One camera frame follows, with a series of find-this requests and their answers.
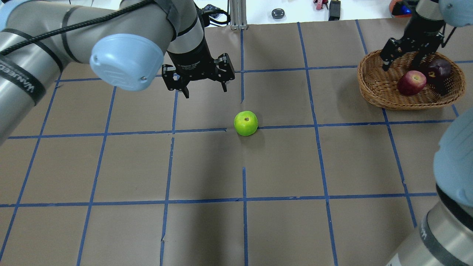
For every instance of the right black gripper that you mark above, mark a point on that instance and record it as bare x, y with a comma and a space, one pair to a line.
425, 30

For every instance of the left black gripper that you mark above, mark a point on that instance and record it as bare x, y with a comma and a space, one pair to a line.
193, 58

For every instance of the red yellow apple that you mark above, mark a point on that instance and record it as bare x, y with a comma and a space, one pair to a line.
411, 83

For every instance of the dark red apple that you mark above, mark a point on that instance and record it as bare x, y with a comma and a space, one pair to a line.
436, 73

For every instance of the green apple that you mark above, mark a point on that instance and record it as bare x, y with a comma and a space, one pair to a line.
246, 123

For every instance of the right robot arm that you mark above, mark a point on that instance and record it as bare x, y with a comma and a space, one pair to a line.
444, 236

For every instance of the wicker basket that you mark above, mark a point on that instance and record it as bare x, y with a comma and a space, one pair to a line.
379, 87

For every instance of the dark checkered pouch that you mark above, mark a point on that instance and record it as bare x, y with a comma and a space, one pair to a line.
212, 9

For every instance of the round grey puck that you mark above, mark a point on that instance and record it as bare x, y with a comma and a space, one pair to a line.
278, 14

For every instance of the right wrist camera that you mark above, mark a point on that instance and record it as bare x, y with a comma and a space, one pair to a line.
402, 8

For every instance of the aluminium frame post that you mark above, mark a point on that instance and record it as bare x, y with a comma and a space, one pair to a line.
237, 11

